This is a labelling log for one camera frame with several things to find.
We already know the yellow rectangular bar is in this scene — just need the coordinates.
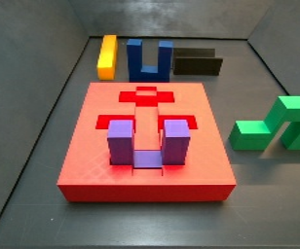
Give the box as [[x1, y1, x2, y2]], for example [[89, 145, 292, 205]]
[[97, 35, 118, 80]]

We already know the purple U-shaped block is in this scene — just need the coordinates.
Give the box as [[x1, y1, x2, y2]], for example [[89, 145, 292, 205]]
[[107, 120, 190, 169]]

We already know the black angled bracket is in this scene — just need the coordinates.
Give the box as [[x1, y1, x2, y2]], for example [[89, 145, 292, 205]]
[[174, 48, 224, 76]]

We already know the blue U-shaped block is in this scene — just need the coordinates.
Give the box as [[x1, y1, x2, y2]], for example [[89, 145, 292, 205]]
[[126, 39, 174, 83]]

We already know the red slotted board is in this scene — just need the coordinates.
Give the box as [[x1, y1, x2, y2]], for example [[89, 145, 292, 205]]
[[58, 83, 236, 202]]

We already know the green stepped arch block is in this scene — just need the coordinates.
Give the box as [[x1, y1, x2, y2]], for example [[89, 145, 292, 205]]
[[229, 96, 300, 151]]

